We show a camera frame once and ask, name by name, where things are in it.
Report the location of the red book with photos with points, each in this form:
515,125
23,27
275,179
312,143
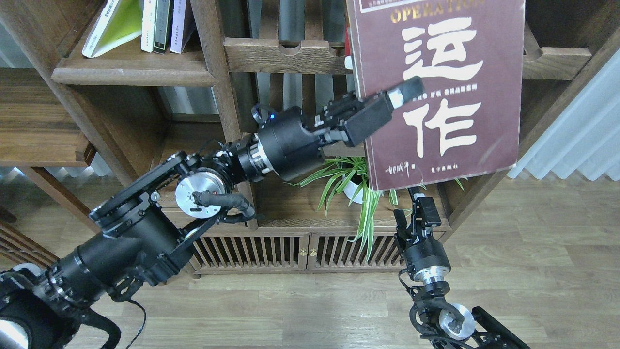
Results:
348,60

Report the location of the white plant pot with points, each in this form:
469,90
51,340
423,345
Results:
354,191

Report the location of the lavender upright book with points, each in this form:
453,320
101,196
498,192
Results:
183,25

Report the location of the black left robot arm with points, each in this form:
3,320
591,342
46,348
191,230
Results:
148,230

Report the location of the yellow green book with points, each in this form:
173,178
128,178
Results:
119,22

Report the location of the white curtain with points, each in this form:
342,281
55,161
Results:
585,138

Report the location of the dark green upright book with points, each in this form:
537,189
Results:
163,18

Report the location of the dark maroon book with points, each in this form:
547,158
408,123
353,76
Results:
469,56

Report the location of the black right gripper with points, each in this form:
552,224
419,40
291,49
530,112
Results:
425,257

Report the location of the brass cabinet door knobs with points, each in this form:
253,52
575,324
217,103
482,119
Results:
306,252

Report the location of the white upright book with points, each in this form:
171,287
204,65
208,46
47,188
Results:
148,25

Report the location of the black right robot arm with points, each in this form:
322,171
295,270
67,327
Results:
445,325

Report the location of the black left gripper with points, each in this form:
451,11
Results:
290,143

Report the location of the green spider plant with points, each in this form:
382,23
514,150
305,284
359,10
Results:
338,171

